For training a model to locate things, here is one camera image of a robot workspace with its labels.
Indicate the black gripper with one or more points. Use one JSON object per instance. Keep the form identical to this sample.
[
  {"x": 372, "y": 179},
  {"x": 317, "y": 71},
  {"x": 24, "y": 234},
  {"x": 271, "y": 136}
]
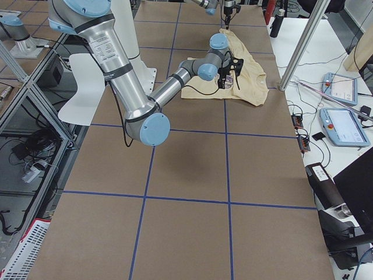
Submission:
[
  {"x": 222, "y": 73},
  {"x": 227, "y": 10}
]

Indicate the beige long-sleeve printed shirt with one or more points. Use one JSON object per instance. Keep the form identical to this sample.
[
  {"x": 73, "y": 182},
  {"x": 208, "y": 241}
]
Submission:
[{"x": 251, "y": 86}]

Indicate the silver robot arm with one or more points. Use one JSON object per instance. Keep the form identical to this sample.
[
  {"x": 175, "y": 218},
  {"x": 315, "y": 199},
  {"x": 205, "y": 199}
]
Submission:
[
  {"x": 210, "y": 7},
  {"x": 108, "y": 28}
]

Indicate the black water bottle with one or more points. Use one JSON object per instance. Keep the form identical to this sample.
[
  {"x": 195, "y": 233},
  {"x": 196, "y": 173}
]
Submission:
[{"x": 276, "y": 24}]

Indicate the orange terminal board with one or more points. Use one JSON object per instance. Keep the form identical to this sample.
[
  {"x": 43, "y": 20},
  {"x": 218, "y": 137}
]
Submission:
[{"x": 297, "y": 121}]

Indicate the upper teach pendant tablet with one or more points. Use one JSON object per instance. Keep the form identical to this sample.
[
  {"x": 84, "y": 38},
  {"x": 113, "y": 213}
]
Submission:
[{"x": 341, "y": 88}]

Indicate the teach pendant tablet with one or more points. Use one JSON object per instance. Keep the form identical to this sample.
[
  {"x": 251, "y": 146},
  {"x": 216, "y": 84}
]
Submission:
[
  {"x": 341, "y": 88},
  {"x": 342, "y": 128}
]

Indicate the lower teach pendant tablet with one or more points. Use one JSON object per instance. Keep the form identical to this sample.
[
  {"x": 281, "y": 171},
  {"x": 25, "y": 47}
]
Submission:
[{"x": 342, "y": 128}]

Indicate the black monitor screen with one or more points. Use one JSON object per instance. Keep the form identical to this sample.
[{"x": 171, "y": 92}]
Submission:
[{"x": 354, "y": 184}]

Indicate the white power strip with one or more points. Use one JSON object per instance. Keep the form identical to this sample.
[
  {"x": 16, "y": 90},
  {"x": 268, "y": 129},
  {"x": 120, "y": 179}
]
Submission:
[{"x": 34, "y": 171}]

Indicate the white perforated basket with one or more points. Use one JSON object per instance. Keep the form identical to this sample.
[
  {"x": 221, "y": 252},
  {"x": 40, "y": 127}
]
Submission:
[{"x": 24, "y": 257}]

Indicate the aluminium frame rail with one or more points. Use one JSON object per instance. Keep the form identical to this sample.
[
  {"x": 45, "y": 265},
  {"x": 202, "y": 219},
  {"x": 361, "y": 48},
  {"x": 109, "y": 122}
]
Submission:
[{"x": 312, "y": 24}]

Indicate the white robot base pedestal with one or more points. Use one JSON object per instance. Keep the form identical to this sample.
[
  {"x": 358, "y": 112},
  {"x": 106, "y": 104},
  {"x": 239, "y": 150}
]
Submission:
[{"x": 82, "y": 106}]

